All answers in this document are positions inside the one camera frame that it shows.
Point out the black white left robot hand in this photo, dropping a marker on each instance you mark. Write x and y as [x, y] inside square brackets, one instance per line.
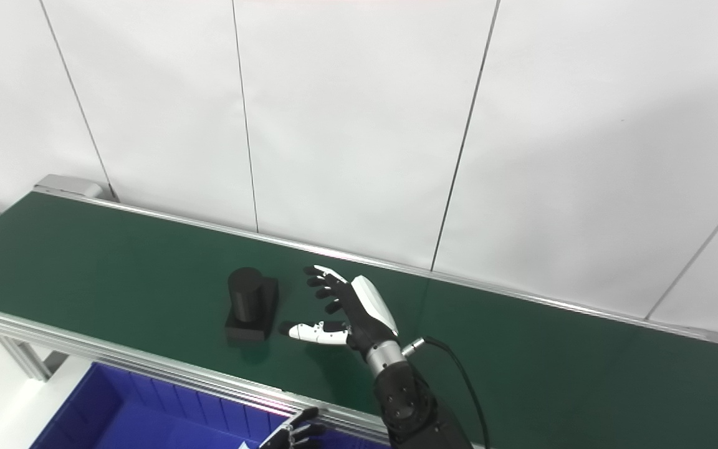
[293, 433]

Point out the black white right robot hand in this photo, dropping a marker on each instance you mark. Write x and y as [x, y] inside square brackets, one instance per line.
[362, 318]

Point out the black cylinder block part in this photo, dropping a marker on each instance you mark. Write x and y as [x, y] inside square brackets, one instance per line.
[250, 305]

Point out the large blue plastic bin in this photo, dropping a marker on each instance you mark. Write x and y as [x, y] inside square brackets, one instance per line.
[147, 418]

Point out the green conveyor belt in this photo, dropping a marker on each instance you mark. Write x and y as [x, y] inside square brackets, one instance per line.
[85, 352]
[552, 374]

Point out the aluminium conveyor leg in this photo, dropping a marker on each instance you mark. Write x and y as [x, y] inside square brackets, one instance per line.
[22, 357]

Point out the grey conveyor end cover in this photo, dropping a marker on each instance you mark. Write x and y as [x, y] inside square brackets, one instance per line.
[69, 186]

